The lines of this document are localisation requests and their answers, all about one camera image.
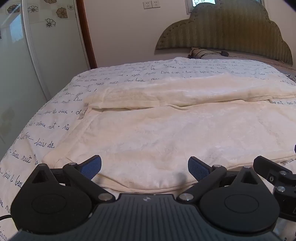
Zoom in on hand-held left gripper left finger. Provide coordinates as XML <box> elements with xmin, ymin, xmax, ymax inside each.
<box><xmin>31</xmin><ymin>155</ymin><xmax>116</xmax><ymax>205</ymax></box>

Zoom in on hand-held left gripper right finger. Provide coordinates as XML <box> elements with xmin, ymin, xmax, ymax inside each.
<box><xmin>177</xmin><ymin>156</ymin><xmax>262</xmax><ymax>205</ymax></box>

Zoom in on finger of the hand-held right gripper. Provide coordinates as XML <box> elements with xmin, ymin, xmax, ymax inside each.
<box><xmin>253</xmin><ymin>156</ymin><xmax>294</xmax><ymax>186</ymax></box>

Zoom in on cream fleece pants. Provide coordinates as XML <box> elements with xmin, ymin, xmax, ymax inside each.
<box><xmin>42</xmin><ymin>72</ymin><xmax>296</xmax><ymax>193</ymax></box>

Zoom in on white script-printed bedspread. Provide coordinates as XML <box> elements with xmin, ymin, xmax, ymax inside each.
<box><xmin>0</xmin><ymin>57</ymin><xmax>296</xmax><ymax>241</ymax></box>

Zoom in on grey striped pillow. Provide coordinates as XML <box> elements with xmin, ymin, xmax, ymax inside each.
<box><xmin>188</xmin><ymin>47</ymin><xmax>296</xmax><ymax>70</ymax></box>

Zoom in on white floral wardrobe door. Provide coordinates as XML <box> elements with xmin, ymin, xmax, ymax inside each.
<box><xmin>0</xmin><ymin>0</ymin><xmax>91</xmax><ymax>160</ymax></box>

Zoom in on green padded headboard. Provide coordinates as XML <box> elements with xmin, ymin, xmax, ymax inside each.
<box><xmin>154</xmin><ymin>0</ymin><xmax>293</xmax><ymax>65</ymax></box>

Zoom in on window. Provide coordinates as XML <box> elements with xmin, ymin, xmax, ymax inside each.
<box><xmin>191</xmin><ymin>0</ymin><xmax>264</xmax><ymax>5</ymax></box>

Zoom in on brown wooden door frame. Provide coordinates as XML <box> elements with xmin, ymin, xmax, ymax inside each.
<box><xmin>76</xmin><ymin>0</ymin><xmax>98</xmax><ymax>69</ymax></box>

